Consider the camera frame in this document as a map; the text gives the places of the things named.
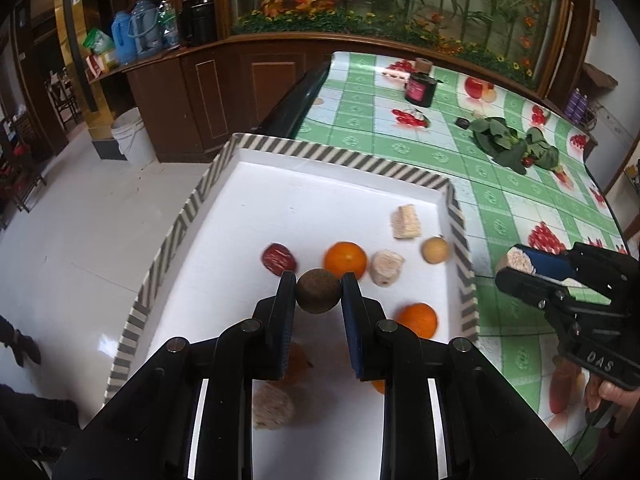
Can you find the tan longan fruit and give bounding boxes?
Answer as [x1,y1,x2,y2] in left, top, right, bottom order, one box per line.
[421,236,450,264]

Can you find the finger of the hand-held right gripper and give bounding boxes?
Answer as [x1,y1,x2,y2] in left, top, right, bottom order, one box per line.
[495,266,612,326]
[522,242,626,306]

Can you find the grey-blue thermos jug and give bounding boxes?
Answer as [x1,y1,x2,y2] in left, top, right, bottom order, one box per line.
[130,0,166,58]

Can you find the striped white tray box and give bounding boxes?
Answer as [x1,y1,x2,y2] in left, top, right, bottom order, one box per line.
[102,132,482,480]

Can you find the red jujube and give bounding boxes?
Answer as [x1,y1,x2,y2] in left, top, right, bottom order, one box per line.
[261,243,299,276]

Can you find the person's right hand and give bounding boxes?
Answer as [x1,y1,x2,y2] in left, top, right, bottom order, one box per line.
[585,377,640,436]

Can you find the square beige cake piece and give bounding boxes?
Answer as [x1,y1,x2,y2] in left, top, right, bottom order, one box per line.
[390,204,422,241]

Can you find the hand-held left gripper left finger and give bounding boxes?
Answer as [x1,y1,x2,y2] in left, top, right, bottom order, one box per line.
[52,270,298,480]

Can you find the clear plastic bottle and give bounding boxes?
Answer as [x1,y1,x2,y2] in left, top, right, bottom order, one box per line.
[159,0,181,48]

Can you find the black kettle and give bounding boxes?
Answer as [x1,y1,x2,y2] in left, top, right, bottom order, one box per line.
[180,0,218,46]

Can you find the person's dark trouser leg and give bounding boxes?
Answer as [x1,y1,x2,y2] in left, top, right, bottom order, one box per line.
[0,382,81,466]

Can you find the green packet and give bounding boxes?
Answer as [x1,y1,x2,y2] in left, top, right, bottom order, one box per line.
[82,27,118,68]

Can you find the wooden cabinet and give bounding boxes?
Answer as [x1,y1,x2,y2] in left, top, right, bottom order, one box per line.
[87,32,346,163]

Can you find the bok choy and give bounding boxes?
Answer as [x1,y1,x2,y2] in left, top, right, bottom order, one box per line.
[470,116,528,176]
[525,127,561,171]

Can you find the black jar red label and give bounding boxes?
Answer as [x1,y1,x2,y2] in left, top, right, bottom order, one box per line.
[404,72,438,108]

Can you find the white plastic bucket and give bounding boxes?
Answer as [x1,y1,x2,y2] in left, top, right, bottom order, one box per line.
[111,107,157,166]

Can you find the brown round fruit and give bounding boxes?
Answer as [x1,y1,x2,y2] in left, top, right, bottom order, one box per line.
[295,268,343,315]

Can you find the purple bottles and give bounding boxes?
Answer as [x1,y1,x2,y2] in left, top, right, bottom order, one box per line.
[565,87,591,121]

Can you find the wooden chair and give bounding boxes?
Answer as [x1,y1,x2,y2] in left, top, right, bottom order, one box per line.
[47,72,83,133]

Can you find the small beige cylinder cake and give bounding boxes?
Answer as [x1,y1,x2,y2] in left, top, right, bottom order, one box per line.
[502,244,540,276]

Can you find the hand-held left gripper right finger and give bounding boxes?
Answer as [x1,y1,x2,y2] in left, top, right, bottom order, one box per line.
[341,272,581,480]

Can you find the blue thermos jug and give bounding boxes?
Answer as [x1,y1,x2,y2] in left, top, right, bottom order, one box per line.
[111,12,136,66]

